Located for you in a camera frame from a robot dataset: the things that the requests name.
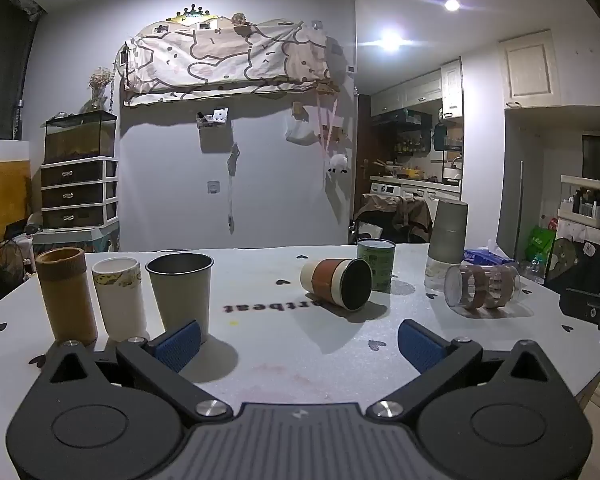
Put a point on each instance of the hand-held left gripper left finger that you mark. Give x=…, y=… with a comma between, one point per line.
x=179, y=346

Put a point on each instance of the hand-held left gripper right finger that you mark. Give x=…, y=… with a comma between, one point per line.
x=420, y=345

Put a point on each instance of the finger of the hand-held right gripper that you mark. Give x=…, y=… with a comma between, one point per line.
x=587, y=305

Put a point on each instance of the grey paper cup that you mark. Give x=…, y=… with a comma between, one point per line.
x=182, y=295

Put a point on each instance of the white paper cup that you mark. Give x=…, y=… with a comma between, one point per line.
x=120, y=300

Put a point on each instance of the clear glass cup brown bands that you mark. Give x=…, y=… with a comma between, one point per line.
x=480, y=287

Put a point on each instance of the green tin cup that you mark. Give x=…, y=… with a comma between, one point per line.
x=377, y=265

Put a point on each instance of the white cup with brown sleeve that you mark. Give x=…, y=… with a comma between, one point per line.
x=330, y=280

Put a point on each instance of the grey cup with clear base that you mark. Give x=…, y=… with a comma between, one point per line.
x=447, y=235

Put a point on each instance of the brown bamboo cup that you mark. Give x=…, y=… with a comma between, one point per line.
x=65, y=295

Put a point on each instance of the dark cloth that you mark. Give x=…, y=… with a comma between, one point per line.
x=587, y=265

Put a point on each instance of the plastic water bottle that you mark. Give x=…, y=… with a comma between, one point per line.
x=532, y=270

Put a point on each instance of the green bag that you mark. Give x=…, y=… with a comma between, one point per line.
x=540, y=247

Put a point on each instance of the white storage rack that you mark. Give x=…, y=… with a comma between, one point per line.
x=585, y=205

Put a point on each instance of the blue tissue pack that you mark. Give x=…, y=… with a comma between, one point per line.
x=487, y=256

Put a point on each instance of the chair with brown clothes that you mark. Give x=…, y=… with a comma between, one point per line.
x=395, y=215

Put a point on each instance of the white washing machine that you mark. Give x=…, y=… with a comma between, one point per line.
x=390, y=190

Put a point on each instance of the white drawer unit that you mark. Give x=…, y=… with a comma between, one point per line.
x=77, y=192

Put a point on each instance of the white plush toy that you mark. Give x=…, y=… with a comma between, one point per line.
x=337, y=165

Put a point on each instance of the yellow wooden board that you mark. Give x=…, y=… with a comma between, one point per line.
x=2, y=200

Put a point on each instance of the glass fish tank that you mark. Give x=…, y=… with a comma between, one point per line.
x=80, y=137

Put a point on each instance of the white plastic bag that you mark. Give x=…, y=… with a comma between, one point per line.
x=300, y=127

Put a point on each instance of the white kitchen cabinets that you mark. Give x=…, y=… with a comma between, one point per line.
x=415, y=90

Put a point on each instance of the dried flowers in vase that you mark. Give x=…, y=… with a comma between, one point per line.
x=100, y=87

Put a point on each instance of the printed cartoon cloth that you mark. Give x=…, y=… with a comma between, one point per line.
x=220, y=60

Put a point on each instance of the ceiling light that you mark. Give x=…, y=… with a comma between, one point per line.
x=451, y=5
x=391, y=40

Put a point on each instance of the gold crown decoration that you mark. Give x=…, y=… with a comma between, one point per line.
x=192, y=14

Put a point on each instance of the wall socket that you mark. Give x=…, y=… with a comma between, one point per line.
x=213, y=187

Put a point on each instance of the white wall cabinet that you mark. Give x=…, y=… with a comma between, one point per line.
x=530, y=67

